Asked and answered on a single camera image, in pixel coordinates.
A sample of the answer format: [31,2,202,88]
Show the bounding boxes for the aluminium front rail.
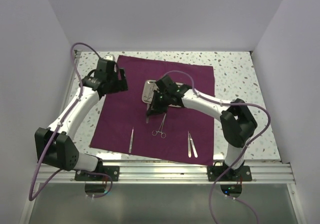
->
[31,160,296,184]

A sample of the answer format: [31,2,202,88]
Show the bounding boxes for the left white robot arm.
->
[34,55,128,181]

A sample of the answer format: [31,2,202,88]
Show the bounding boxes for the steel hemostat forceps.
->
[152,113,167,139]

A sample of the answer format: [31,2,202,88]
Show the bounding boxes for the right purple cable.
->
[162,70,272,224]

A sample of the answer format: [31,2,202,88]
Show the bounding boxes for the steel instrument tray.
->
[141,76,191,109]

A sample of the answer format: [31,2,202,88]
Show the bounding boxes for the steel tweezers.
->
[189,133,198,158]
[128,127,134,154]
[187,131,192,158]

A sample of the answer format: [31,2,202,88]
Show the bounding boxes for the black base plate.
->
[74,166,120,182]
[206,166,253,182]

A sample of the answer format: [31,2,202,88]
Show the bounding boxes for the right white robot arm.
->
[146,75,258,181]

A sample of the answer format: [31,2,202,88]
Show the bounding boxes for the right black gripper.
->
[147,89,171,116]

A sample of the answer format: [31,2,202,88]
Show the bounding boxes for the steel scissors in tray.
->
[142,83,156,103]

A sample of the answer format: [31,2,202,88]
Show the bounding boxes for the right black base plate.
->
[206,166,253,182]

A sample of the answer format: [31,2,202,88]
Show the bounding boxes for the steel scalpel handle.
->
[146,103,150,124]

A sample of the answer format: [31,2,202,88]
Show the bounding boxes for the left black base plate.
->
[74,166,120,182]

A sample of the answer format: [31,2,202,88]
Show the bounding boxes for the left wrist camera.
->
[103,55,116,61]

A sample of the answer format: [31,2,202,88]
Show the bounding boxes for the aluminium left rail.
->
[59,50,82,114]

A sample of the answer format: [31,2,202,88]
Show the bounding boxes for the purple surgical cloth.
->
[90,55,215,166]

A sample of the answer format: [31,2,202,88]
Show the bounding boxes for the aluminium rail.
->
[59,50,82,114]
[31,160,296,184]

